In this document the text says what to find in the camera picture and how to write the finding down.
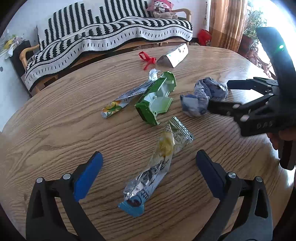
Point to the wooden sofa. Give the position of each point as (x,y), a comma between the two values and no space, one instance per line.
(29,52)

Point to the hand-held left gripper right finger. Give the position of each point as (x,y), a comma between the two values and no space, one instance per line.
(209,176)

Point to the long silver yellow wrapper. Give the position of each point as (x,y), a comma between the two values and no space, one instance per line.
(129,93)

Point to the brown plush toy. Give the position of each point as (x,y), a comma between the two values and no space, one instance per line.
(165,15)

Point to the orange curtain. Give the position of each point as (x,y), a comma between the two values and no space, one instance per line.
(227,20)

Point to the person's right hand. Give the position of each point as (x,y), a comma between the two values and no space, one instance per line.
(276,140)

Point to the silver blue foil wrapper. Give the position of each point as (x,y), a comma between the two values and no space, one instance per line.
(141,185)

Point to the potted plant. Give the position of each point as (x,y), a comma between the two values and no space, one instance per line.
(251,30)

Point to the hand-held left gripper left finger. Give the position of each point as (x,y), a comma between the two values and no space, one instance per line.
(89,176)

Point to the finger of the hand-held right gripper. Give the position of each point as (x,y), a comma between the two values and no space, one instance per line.
(240,84)
(222,106)

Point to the red bag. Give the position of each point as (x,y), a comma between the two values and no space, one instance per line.
(204,37)

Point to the pink cartoon pillow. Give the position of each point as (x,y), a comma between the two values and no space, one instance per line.
(161,5)

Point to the red ribbon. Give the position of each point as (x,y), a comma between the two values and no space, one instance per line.
(150,60)

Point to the green plastic tray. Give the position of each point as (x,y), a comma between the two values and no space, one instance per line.
(159,99)

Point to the grey wrapper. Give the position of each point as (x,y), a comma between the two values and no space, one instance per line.
(211,89)

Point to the white triangular carton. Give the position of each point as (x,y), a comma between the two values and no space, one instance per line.
(177,55)

